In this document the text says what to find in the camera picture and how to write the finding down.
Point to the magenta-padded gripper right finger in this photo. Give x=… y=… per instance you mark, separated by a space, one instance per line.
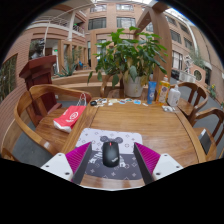
x=148 y=159

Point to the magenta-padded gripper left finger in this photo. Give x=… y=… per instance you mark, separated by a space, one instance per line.
x=78 y=158

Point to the black computer mouse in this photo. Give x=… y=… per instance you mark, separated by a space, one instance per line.
x=110 y=155

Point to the grey cartoon print mouse pad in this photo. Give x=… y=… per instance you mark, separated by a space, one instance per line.
x=126 y=138

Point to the wooden armchair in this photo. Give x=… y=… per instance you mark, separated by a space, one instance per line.
x=195 y=96
x=106 y=86
x=7 y=154
x=46 y=130
x=213 y=115

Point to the small white packet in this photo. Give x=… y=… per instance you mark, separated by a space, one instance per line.
x=168 y=109

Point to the blue tube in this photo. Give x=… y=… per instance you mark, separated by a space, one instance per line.
x=151 y=93

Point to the white pump bottle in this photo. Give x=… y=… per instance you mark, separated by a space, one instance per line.
x=174 y=96

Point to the yellow liquid bottle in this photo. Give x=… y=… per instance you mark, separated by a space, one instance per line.
x=163 y=91

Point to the dark red wooden lectern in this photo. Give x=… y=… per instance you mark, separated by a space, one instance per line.
x=40 y=75

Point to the white sculpture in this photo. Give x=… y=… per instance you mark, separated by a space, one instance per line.
x=189 y=65

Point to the green potted plant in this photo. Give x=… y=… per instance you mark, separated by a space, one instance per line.
x=133 y=56

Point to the dark bust statue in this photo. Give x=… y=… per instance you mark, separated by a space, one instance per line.
x=37 y=49

